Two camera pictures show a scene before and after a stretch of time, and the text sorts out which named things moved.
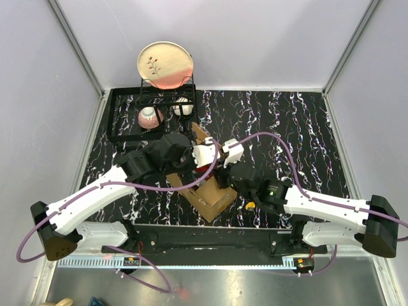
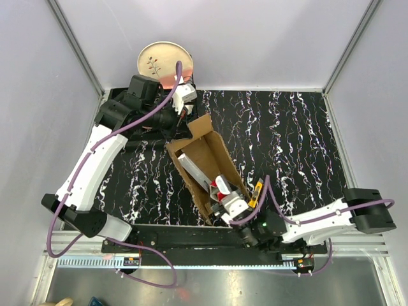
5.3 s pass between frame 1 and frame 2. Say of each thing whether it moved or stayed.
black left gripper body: moved
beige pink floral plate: stayed
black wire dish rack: stayed
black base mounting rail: stayed
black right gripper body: moved
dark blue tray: stayed
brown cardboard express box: moved
